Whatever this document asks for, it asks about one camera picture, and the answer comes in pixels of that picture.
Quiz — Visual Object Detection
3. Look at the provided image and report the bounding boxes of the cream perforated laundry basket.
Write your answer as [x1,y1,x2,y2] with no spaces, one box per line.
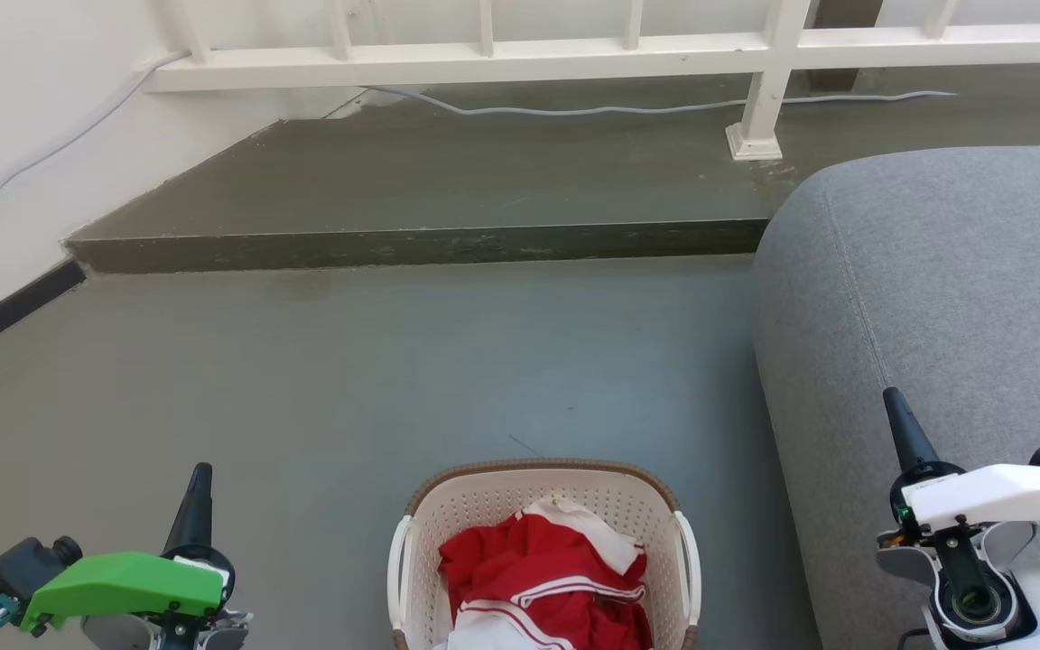
[386,459,701,650]

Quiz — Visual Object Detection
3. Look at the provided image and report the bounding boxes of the red white striped garment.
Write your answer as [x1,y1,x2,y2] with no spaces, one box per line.
[434,495,655,650]

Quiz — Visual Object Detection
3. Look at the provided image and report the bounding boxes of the white wooden railing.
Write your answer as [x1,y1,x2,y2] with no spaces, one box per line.
[143,0,1040,162]

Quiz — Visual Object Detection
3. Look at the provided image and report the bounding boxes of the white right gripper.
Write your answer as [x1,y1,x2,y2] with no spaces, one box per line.
[882,386,1040,538]

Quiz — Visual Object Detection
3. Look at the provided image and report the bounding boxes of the long grey cable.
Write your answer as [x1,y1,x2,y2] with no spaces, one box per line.
[0,50,959,234]

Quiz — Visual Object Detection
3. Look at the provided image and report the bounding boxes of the black wall baseboard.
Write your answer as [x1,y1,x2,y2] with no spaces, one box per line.
[0,259,88,369]

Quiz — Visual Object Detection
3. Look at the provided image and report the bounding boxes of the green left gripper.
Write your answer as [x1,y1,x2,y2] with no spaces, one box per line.
[20,462,237,635]

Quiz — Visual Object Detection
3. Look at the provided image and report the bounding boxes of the grey fabric sofa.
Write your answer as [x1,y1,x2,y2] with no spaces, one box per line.
[750,144,1040,650]

